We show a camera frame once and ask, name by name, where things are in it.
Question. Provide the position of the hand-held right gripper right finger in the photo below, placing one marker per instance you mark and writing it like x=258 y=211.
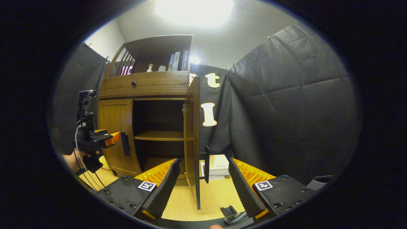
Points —
x=243 y=190

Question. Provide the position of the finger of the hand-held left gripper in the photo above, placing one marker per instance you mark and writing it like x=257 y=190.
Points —
x=113 y=139
x=99 y=130

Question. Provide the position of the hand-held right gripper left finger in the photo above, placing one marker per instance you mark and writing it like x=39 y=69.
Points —
x=165 y=187

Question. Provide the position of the wooden shoe cabinet door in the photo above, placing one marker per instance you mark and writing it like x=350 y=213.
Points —
x=116 y=116
x=190 y=143

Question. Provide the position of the wooden double-door shoe cabinet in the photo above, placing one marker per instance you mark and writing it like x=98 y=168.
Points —
x=143 y=92

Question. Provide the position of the wooden cabinet shelf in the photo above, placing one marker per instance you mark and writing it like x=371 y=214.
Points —
x=159 y=135

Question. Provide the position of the wooden cabinet drawer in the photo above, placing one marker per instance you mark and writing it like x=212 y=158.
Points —
x=159 y=79

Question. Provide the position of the white flat book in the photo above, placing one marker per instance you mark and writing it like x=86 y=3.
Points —
x=216 y=176

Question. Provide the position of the beige paperback book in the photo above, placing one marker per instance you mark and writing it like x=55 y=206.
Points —
x=219 y=163

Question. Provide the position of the white pump bottle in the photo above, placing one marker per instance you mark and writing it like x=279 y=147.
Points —
x=149 y=68

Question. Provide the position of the small white cup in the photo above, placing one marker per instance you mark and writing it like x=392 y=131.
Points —
x=162 y=68

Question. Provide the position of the dark blue book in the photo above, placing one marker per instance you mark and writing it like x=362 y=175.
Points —
x=171 y=63

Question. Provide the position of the grey-blue book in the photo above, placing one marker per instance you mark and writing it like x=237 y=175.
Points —
x=176 y=62

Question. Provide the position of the black backdrop cloth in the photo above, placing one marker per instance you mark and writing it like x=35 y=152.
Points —
x=302 y=95

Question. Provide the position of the large ceiling light panel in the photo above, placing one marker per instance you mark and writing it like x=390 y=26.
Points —
x=194 y=11

